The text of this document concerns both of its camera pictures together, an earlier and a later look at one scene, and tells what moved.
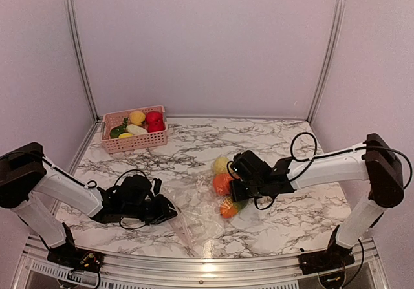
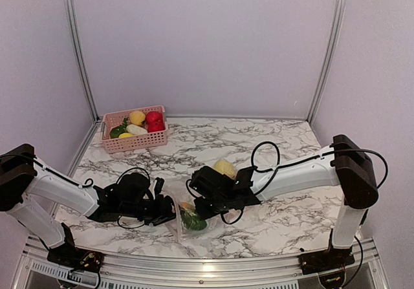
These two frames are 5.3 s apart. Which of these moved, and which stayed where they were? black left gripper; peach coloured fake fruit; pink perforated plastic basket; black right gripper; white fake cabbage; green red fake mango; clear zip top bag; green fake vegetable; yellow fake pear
Moved: green red fake mango; clear zip top bag; black right gripper
Stayed: yellow fake pear; black left gripper; white fake cabbage; green fake vegetable; pink perforated plastic basket; peach coloured fake fruit
